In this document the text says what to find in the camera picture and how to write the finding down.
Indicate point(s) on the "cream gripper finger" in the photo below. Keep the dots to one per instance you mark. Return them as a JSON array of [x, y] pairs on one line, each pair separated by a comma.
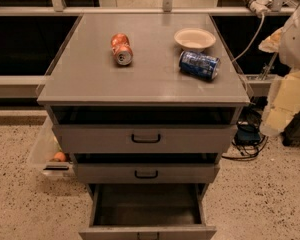
[[271, 43], [283, 103]]

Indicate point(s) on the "red coke can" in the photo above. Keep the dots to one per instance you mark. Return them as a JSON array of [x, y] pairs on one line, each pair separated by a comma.
[[121, 49]]

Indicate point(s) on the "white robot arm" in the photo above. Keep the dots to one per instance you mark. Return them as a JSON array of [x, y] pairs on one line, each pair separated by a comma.
[[289, 49]]

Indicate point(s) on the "blue pepsi can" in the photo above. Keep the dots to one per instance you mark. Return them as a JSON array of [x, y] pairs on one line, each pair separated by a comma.
[[199, 65]]

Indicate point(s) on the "grey drawer cabinet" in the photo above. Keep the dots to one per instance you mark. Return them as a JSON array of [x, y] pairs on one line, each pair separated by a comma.
[[88, 87]]

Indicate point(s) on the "grey middle drawer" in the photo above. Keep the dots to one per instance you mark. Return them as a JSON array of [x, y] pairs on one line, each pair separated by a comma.
[[124, 173]]

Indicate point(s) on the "grey open bottom drawer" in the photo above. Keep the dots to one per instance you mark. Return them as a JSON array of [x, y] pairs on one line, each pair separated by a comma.
[[147, 212]]

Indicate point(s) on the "grey top drawer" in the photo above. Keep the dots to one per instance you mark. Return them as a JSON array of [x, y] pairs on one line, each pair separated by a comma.
[[117, 138]]

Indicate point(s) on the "white power strip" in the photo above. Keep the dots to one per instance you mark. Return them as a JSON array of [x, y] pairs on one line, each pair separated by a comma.
[[255, 7]]

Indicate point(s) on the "blue electronics box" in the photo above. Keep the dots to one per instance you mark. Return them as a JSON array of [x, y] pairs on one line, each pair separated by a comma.
[[247, 135]]

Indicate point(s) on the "white paper bowl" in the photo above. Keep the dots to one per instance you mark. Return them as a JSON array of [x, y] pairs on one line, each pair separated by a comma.
[[194, 39]]

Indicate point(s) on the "orange fruit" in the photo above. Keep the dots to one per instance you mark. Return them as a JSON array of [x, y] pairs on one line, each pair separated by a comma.
[[59, 157]]

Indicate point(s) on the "clear plastic storage bin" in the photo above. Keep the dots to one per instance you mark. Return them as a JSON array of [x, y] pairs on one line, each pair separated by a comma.
[[43, 151]]

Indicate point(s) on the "black top drawer handle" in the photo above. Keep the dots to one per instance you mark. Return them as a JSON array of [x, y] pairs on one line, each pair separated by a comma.
[[145, 139]]

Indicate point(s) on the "black drawer handle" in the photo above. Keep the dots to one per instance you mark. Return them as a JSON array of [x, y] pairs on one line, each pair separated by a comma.
[[146, 175], [145, 139]]

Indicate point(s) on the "black middle drawer handle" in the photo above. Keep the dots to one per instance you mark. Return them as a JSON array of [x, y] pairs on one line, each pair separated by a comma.
[[146, 175]]

